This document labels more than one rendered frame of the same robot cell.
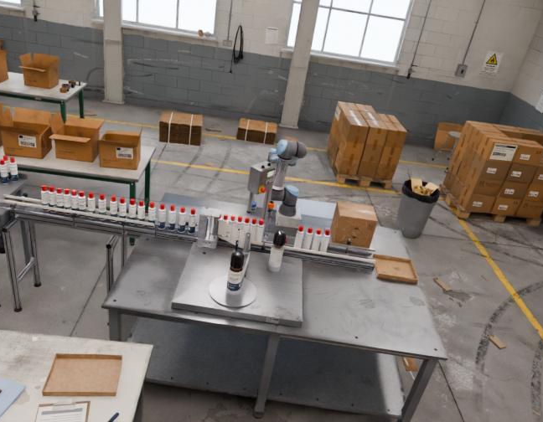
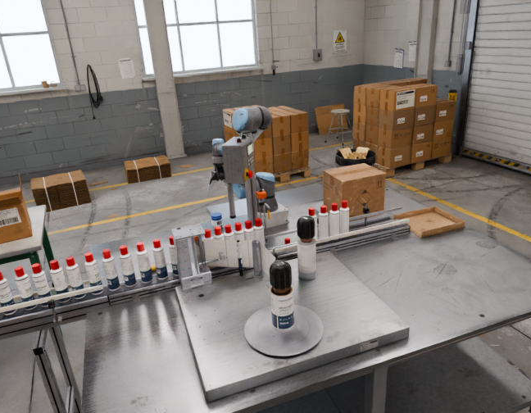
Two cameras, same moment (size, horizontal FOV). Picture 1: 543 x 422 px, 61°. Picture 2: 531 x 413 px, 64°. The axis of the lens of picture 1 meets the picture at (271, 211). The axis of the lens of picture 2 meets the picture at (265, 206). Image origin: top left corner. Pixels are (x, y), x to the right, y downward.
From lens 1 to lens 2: 146 cm
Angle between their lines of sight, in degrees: 16
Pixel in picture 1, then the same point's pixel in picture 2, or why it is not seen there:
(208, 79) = (71, 133)
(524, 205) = (435, 146)
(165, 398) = not seen: outside the picture
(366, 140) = (272, 133)
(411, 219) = not seen: hidden behind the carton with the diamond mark
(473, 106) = (338, 85)
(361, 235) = (372, 198)
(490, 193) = (406, 143)
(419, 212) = not seen: hidden behind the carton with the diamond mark
